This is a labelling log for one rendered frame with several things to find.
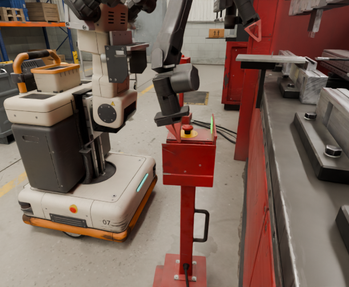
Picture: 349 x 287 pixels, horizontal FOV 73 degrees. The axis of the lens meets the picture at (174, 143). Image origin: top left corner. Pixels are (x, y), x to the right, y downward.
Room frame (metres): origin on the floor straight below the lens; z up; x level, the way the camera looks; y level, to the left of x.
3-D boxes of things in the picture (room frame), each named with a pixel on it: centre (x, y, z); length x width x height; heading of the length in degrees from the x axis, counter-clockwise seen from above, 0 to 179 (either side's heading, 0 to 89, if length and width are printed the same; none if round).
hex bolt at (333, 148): (0.39, -0.29, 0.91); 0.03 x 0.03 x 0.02
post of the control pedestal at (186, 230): (0.72, -0.05, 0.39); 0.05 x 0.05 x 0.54; 85
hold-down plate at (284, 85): (1.02, -0.48, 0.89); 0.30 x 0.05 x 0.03; 163
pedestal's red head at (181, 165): (0.72, -0.05, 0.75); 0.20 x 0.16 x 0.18; 175
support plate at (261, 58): (1.09, -0.41, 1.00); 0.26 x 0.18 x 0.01; 73
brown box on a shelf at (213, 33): (3.54, -0.57, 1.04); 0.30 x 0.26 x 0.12; 167
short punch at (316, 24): (1.04, -0.55, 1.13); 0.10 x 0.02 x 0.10; 163
